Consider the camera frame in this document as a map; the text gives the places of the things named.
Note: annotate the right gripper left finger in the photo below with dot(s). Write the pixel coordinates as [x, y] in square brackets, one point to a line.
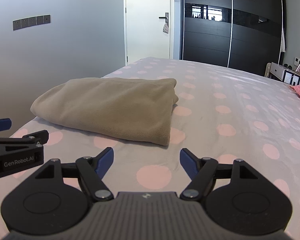
[91, 172]

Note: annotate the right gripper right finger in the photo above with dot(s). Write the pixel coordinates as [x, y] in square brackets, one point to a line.
[201, 172]

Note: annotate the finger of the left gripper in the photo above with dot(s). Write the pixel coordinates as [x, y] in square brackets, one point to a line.
[5, 124]
[35, 136]

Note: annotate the beige fleece jacket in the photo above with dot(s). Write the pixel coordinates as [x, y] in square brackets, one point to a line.
[129, 109]

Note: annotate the polka dot bed sheet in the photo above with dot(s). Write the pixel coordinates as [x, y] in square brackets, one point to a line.
[249, 124]

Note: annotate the white bedside table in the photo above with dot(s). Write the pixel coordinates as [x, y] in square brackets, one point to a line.
[280, 73]

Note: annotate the black sliding wardrobe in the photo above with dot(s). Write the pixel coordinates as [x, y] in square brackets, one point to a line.
[239, 34]

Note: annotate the white door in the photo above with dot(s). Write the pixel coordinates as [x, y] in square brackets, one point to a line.
[147, 29]

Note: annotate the grey wall switch panel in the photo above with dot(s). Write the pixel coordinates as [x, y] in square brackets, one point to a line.
[31, 21]

